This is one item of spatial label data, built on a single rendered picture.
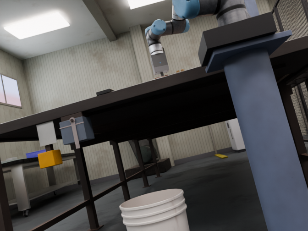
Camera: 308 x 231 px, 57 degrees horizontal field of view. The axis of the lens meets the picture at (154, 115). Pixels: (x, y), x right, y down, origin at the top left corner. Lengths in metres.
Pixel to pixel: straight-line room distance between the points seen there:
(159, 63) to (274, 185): 0.90
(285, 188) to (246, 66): 0.44
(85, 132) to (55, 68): 6.93
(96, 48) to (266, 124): 7.29
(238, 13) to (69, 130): 0.96
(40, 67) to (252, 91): 7.77
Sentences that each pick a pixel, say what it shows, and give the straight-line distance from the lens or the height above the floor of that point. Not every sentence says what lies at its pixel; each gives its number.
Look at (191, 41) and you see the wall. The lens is 7.87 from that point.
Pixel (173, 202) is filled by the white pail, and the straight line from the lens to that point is 1.24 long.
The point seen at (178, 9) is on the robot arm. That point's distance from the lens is 1.16.
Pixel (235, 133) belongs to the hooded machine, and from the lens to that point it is 6.69.
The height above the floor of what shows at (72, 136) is 0.74.
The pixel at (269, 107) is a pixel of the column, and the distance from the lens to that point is 1.06.
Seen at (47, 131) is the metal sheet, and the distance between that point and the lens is 1.61.
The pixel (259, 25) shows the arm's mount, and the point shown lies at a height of 0.90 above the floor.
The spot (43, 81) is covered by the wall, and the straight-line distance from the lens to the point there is 8.41.
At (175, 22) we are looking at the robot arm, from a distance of 1.62.
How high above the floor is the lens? 0.60
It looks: 6 degrees up
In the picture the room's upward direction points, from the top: 14 degrees counter-clockwise
